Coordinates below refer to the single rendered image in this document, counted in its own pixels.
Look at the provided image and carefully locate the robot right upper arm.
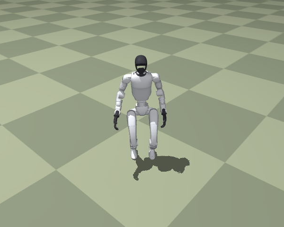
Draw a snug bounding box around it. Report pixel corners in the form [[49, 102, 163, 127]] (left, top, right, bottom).
[[119, 74, 131, 99]]

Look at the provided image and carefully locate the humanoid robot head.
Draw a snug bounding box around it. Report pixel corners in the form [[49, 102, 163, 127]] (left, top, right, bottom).
[[135, 55, 147, 77]]

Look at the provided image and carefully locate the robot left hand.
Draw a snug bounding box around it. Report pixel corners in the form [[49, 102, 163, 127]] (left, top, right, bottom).
[[161, 108, 167, 128]]

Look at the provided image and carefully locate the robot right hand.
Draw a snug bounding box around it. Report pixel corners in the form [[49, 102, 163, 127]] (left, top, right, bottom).
[[114, 110, 119, 130]]

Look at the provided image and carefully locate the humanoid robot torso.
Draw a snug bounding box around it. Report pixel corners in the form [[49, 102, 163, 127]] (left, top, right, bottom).
[[131, 71, 152, 116]]

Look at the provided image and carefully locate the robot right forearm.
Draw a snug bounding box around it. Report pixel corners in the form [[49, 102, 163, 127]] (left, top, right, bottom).
[[115, 92, 122, 115]]

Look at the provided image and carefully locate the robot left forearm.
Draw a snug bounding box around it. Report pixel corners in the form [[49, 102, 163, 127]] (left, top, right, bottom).
[[159, 90, 167, 113]]

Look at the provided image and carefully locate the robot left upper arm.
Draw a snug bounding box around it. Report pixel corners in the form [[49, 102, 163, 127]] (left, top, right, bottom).
[[151, 73, 163, 96]]

